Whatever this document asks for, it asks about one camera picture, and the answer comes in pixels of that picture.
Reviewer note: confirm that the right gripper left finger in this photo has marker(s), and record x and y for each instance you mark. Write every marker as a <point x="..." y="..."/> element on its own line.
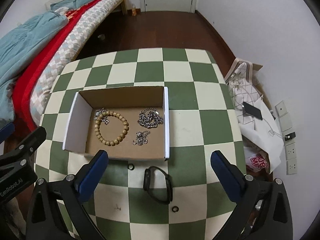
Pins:
<point x="45" y="221"/>

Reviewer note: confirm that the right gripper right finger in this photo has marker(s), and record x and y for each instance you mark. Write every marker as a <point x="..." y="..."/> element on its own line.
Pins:
<point x="262" y="207"/>

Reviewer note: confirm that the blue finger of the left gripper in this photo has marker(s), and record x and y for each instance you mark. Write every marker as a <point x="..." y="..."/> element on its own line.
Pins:
<point x="6" y="131"/>

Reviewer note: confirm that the black smart watch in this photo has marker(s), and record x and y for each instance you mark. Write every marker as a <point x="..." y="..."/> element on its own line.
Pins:
<point x="157" y="184"/>

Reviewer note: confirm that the red bed sheet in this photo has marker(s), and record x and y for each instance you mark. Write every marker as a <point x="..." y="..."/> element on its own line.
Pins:
<point x="22" y="87"/>

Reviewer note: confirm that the white red plastic bag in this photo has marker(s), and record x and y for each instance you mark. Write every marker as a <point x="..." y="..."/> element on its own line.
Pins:
<point x="256" y="159"/>

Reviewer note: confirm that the white paper sheet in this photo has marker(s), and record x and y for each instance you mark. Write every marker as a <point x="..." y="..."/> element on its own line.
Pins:
<point x="265" y="135"/>

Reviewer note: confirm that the black charger plug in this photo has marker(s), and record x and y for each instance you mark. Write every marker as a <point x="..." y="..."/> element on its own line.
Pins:
<point x="290" y="136"/>

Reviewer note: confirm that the blue duvet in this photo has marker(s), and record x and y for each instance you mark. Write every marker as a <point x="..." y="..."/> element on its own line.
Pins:
<point x="19" y="47"/>

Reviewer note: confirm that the black smartphone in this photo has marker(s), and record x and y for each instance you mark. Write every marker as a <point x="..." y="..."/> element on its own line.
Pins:
<point x="251" y="111"/>

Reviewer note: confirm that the white cardboard box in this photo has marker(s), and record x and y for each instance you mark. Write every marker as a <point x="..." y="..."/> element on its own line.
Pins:
<point x="120" y="122"/>

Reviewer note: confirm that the beige patterned tote bag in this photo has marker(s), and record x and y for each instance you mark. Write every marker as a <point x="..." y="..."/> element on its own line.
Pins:
<point x="241" y="88"/>

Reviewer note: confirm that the checkered mattress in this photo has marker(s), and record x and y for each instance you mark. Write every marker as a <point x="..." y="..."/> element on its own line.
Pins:
<point x="64" y="54"/>

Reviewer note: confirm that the orange bottle on floor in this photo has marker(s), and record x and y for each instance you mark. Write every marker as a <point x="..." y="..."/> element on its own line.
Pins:
<point x="134" y="12"/>

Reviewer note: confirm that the white wall socket strip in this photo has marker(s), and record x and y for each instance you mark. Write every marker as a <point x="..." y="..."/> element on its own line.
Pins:
<point x="286" y="127"/>

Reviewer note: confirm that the wooden bed frame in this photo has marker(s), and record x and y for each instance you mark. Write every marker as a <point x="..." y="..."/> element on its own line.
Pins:
<point x="122" y="6"/>

